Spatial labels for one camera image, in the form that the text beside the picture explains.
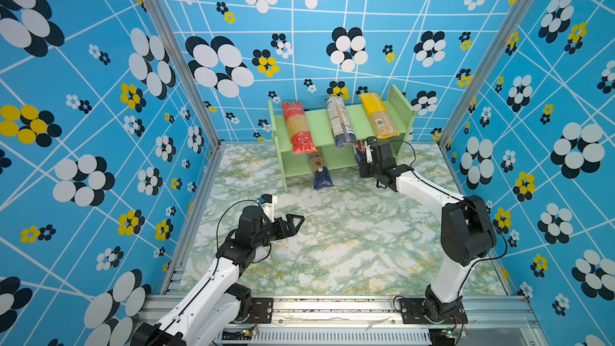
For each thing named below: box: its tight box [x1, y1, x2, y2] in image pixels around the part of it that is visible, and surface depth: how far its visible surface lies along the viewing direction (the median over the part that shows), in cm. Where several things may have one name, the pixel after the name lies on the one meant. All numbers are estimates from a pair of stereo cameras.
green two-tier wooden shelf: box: [268, 85, 417, 193], surface depth 89 cm
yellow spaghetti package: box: [358, 92, 401, 139], surface depth 90 cm
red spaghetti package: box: [281, 100, 318, 155], surface depth 85 cm
